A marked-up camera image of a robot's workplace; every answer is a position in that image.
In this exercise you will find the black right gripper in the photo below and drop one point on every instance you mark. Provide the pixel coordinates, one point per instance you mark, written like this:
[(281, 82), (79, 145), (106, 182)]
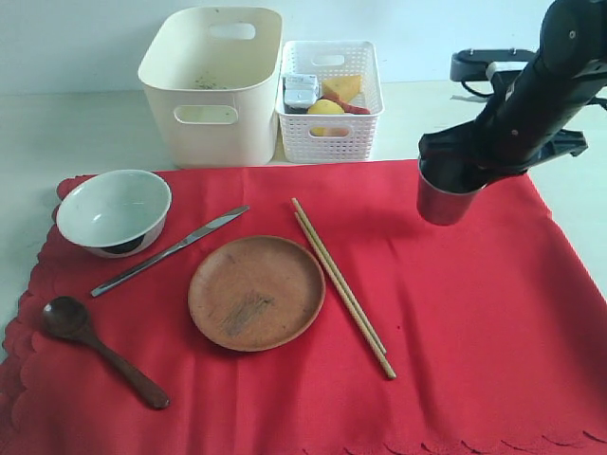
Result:
[(523, 125)]

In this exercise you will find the stainless steel cup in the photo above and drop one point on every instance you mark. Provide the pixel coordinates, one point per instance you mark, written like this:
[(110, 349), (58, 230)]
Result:
[(443, 204)]

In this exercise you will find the red sausage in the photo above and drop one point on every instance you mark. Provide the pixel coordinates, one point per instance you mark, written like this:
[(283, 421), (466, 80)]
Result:
[(347, 107)]

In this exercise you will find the yellow cheese wedge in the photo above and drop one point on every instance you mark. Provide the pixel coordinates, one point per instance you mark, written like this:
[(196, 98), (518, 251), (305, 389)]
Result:
[(342, 88)]

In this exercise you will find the brown egg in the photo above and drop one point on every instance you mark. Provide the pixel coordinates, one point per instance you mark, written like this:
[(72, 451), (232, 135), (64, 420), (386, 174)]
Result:
[(336, 132)]

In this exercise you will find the yellow lemon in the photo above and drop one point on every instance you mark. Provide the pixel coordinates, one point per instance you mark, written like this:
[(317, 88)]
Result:
[(323, 107)]

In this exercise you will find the white milk carton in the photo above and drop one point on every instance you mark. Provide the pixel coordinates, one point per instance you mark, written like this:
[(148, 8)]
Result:
[(300, 92)]

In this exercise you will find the wooden chopstick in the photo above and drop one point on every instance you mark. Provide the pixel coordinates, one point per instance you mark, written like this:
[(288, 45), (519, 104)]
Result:
[(380, 356), (333, 266)]

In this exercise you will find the brown wooden plate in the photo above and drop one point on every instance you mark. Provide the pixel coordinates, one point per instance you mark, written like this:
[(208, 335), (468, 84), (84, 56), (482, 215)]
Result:
[(256, 293)]

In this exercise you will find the white ceramic bowl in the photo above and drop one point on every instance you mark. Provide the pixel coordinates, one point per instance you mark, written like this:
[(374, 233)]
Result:
[(115, 214)]

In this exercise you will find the dark wooden spoon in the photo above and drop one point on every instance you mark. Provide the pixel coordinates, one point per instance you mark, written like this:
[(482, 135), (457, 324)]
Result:
[(67, 318)]

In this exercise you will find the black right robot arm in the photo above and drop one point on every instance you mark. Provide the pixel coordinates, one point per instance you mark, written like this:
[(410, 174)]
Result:
[(573, 34)]

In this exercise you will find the red tablecloth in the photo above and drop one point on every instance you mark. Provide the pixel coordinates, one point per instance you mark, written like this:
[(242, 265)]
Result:
[(495, 330)]

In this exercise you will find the white perforated plastic basket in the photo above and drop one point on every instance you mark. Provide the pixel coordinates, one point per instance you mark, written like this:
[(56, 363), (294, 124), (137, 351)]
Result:
[(328, 59)]

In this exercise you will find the silver table knife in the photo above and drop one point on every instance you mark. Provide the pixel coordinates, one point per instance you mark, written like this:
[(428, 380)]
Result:
[(191, 238)]

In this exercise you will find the cream plastic bin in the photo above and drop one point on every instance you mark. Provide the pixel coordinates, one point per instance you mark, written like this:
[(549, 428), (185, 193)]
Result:
[(211, 77)]

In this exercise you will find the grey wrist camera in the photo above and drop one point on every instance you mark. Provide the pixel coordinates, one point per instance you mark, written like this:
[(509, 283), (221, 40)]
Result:
[(491, 65)]

